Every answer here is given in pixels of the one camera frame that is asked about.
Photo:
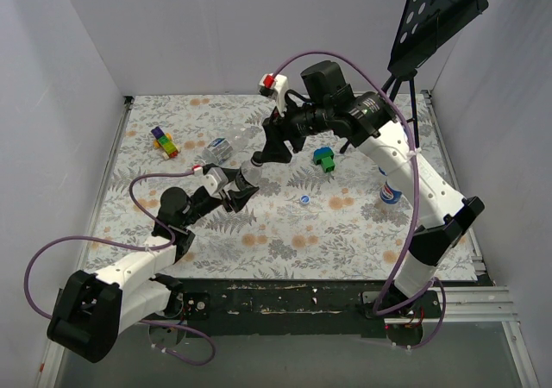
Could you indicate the blue label bottle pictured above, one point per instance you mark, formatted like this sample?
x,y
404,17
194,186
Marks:
x,y
388,194

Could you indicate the white blue bottle cap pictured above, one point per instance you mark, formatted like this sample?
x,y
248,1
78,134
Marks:
x,y
305,200

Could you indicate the black base beam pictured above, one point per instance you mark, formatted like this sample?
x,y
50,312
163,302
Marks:
x,y
221,307

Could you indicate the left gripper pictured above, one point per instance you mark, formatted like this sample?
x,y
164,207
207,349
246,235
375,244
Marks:
x,y
227,195

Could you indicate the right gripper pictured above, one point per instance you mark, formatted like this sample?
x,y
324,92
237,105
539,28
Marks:
x,y
279,134

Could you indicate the clear bottle black label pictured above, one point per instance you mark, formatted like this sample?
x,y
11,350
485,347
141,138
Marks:
x,y
249,174

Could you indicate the floral table cloth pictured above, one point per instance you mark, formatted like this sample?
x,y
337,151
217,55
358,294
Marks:
x,y
345,232

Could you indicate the black bottle cap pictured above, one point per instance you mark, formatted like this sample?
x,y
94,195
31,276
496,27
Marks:
x,y
256,159

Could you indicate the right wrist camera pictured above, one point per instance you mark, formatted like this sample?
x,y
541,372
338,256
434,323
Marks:
x,y
275,88

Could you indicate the multicolour toy brick stack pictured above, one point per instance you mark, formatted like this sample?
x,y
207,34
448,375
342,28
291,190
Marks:
x,y
164,143

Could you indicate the black music stand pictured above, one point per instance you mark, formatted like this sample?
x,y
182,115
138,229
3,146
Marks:
x,y
425,26

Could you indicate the clear lying bottle silver label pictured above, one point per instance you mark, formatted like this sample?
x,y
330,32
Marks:
x,y
233,141

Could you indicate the green blue toy bricks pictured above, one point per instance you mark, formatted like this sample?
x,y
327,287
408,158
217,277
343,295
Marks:
x,y
324,157

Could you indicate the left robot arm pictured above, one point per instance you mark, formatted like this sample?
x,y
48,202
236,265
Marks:
x,y
94,308

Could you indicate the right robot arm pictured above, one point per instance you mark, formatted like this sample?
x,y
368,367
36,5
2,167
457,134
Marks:
x,y
441,214

